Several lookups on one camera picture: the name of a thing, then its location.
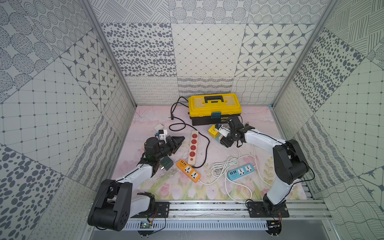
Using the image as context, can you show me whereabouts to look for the dark green dragon cube adapter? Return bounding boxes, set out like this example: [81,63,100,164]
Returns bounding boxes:
[160,157,174,171]

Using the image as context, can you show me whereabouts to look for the cream power strip red sockets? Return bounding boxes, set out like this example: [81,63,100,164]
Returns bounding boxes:
[188,130,199,166]

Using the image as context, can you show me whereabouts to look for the white charger adapter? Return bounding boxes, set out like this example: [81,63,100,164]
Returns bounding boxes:
[154,124,164,132]

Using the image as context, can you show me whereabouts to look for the yellow cube socket adapter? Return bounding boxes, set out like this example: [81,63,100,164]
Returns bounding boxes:
[208,125,220,139]

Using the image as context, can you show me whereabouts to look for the orange USB power strip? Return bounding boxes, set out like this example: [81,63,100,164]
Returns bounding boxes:
[177,160,201,183]

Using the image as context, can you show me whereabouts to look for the teal USB power strip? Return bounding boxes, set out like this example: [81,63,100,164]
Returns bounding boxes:
[227,164,255,181]

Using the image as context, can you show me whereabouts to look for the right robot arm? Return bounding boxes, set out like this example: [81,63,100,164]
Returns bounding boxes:
[215,116,312,208]

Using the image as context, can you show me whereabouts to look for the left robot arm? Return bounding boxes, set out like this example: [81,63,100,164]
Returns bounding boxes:
[88,136,185,231]

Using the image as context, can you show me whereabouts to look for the yellow black toolbox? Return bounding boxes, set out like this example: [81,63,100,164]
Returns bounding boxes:
[188,94,242,126]

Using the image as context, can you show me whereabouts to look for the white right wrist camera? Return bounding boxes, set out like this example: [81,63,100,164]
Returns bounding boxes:
[216,126,231,137]

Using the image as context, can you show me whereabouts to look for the black power cable with plug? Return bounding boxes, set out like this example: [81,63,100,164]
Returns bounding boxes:
[168,96,211,169]

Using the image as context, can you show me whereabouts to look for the bundled white cable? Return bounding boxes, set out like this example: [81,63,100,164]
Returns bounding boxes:
[210,155,239,178]

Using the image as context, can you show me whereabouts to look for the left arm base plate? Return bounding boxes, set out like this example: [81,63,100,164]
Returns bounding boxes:
[146,202,170,218]

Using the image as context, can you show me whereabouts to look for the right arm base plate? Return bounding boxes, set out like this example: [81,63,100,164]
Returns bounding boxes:
[245,200,290,218]

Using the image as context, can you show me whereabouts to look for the aluminium mounting rail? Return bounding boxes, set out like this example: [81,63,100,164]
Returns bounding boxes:
[85,200,332,221]

